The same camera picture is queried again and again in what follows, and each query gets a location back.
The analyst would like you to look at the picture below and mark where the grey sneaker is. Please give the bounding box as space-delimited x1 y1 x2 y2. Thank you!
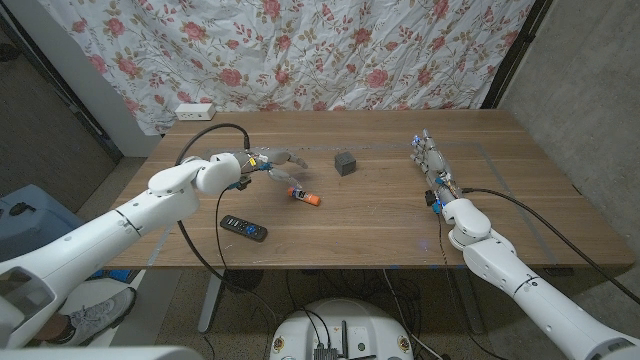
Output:
54 287 137 346

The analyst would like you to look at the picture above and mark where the black TV remote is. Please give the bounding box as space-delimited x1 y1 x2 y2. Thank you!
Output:
219 214 269 243

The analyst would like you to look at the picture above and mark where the white robot torso base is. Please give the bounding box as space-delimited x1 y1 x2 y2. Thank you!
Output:
268 298 415 360

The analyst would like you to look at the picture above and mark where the grey table leg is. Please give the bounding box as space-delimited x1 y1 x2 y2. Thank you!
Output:
452 267 486 335

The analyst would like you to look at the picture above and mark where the black floor fan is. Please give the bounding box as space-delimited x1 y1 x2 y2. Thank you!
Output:
222 268 265 294

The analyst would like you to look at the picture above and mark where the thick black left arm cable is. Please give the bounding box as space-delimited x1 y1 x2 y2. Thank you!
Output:
174 122 279 326

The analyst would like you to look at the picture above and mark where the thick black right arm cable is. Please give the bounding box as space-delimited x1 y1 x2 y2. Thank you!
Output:
460 187 640 306

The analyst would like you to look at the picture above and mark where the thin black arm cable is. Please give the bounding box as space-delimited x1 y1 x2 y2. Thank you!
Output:
437 212 509 360
214 187 234 274

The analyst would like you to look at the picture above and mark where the blue plastic bin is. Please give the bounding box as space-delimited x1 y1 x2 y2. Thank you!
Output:
0 183 86 261

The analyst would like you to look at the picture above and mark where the dark grey block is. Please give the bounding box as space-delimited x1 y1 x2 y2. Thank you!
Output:
334 151 358 177

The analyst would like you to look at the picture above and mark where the white table leg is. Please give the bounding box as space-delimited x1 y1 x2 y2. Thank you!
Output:
197 268 226 334

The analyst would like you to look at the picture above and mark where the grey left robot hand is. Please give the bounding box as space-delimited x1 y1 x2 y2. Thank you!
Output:
234 147 310 187

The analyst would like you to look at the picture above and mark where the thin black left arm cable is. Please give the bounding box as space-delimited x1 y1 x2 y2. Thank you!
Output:
214 187 234 274

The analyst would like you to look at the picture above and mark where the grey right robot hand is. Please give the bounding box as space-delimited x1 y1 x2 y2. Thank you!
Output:
409 128 464 204

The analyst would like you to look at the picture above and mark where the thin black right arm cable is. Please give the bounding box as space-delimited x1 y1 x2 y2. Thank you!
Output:
437 212 509 360

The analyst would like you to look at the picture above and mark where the black backdrop stand pole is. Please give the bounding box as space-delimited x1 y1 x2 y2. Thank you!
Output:
481 0 555 110

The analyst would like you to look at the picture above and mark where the person's bare leg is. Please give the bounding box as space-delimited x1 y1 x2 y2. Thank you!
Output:
29 314 71 346

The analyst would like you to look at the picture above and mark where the white power strip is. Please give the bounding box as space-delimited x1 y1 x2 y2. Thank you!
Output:
174 102 217 122

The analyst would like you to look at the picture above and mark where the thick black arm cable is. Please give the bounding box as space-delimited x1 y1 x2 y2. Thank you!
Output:
460 187 640 306
174 122 279 326

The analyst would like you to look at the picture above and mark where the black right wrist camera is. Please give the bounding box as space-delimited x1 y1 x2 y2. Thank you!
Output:
423 189 444 215

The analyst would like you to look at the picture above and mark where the floral backdrop sheet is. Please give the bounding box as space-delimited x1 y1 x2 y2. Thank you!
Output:
37 0 536 136

